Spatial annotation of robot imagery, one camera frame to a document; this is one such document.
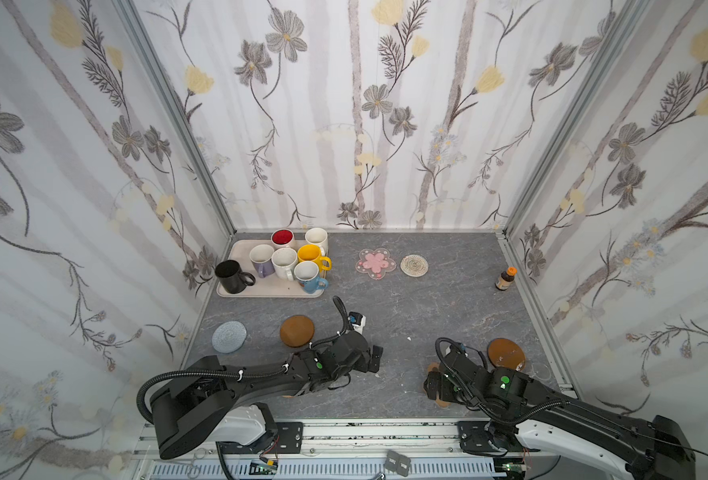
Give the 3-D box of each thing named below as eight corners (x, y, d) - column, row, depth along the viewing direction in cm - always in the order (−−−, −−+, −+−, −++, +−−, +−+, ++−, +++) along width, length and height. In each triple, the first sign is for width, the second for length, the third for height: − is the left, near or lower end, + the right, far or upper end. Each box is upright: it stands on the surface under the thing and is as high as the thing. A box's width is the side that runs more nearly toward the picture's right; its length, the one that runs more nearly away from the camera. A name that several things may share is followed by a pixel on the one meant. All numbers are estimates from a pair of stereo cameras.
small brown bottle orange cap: (493, 289, 106) (503, 274, 99) (497, 278, 109) (507, 264, 103) (504, 293, 105) (514, 279, 98) (507, 282, 108) (518, 268, 101)
